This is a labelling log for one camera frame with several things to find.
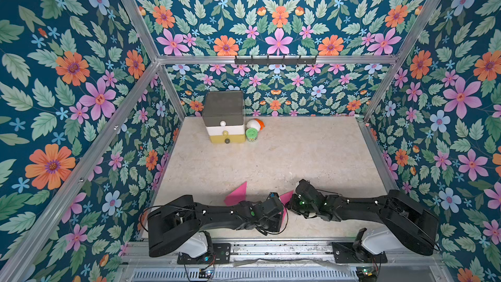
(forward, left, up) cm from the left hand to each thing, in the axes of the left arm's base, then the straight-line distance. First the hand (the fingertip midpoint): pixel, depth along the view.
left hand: (285, 228), depth 79 cm
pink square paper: (+16, +20, -2) cm, 26 cm away
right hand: (+9, -1, -1) cm, 9 cm away
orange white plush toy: (+56, +9, +4) cm, 57 cm away
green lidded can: (+49, +12, +3) cm, 50 cm away
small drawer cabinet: (+48, +24, +19) cm, 57 cm away
